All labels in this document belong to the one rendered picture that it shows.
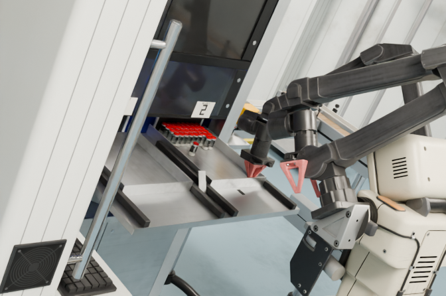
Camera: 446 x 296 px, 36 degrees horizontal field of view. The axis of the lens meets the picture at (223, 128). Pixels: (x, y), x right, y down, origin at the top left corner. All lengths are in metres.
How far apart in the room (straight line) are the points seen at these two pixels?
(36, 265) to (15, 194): 0.19
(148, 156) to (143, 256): 0.54
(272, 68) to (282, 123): 4.24
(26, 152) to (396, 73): 0.81
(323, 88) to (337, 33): 4.23
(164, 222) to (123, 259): 0.70
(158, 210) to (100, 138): 0.63
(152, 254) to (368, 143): 1.25
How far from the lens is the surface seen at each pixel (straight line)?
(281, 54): 5.89
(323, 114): 3.12
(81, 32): 1.16
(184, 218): 1.92
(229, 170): 2.31
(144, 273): 2.67
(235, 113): 2.44
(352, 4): 5.84
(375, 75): 1.60
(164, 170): 2.12
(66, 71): 1.19
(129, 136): 1.37
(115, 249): 2.47
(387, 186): 1.67
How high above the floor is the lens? 1.78
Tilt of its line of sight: 20 degrees down
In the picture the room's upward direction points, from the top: 24 degrees clockwise
